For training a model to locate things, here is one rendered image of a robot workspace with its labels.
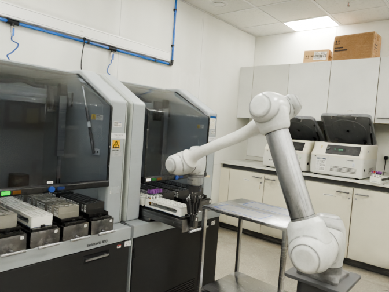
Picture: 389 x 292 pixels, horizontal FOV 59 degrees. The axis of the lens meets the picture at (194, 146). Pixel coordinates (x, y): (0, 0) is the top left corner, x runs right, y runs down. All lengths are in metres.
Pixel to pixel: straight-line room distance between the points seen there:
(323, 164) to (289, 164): 2.56
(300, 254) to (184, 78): 2.93
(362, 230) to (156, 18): 3.01
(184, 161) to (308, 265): 0.74
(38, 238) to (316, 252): 1.17
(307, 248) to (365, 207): 2.55
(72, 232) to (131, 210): 0.45
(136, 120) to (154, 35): 1.80
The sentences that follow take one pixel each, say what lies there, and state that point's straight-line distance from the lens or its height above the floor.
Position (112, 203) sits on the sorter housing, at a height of 0.86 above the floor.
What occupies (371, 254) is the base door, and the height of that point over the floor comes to 0.18.
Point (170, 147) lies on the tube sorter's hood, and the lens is 2.23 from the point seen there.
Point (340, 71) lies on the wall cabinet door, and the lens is 4.31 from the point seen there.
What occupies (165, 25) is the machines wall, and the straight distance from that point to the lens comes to 3.85.
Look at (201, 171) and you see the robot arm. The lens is 1.87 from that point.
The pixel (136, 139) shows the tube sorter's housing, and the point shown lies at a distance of 2.05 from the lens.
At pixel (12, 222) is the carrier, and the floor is 0.84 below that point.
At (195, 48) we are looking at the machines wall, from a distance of 4.17.
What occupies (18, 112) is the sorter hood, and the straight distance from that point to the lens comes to 1.68.
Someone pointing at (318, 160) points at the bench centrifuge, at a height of 1.06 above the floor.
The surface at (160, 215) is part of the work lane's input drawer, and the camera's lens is 2.04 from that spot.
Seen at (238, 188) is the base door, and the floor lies 0.58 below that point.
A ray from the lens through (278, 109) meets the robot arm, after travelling 1.44.
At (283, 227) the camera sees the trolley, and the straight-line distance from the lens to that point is 1.94.
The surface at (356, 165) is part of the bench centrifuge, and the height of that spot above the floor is 1.04.
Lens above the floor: 1.31
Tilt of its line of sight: 3 degrees down
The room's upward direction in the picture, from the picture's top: 4 degrees clockwise
